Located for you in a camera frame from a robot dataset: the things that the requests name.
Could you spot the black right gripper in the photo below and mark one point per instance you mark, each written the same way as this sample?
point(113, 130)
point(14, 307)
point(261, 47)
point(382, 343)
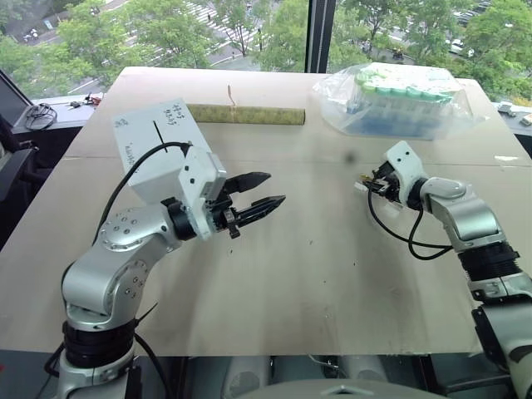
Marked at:
point(385, 183)

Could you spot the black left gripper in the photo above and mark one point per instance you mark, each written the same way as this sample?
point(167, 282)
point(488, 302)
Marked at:
point(220, 214)

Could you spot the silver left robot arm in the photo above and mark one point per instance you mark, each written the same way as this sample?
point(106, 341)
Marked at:
point(104, 274)

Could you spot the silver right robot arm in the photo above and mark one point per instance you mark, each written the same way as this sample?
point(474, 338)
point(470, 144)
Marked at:
point(469, 216)

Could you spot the white box with slot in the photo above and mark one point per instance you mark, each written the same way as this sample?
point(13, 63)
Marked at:
point(162, 137)

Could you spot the clear plastic bag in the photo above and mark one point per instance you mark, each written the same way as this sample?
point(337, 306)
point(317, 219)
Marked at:
point(399, 108)

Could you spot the rack of green-capped tubes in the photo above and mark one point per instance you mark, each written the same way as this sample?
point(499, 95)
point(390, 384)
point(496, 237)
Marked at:
point(399, 97)

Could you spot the small grey items on ledge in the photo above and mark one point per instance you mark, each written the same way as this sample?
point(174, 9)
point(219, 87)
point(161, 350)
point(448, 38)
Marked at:
point(517, 113)

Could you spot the small tools with red part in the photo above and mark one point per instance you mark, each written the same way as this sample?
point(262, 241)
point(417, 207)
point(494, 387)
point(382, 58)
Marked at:
point(85, 101)

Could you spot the black office chair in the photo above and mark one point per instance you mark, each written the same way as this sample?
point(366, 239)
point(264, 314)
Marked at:
point(12, 162)

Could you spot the dark monitor screen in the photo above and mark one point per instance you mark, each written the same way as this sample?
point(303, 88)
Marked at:
point(10, 97)

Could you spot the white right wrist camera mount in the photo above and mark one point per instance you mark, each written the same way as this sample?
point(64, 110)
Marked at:
point(405, 164)

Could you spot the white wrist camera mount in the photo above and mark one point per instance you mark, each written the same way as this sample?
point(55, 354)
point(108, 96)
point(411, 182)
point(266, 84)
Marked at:
point(195, 178)
point(405, 164)

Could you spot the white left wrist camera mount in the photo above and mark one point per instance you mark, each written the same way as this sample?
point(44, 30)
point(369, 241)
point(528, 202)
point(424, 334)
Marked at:
point(195, 178)

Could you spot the dark window frame post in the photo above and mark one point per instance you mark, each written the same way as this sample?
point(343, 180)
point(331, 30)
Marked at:
point(322, 35)

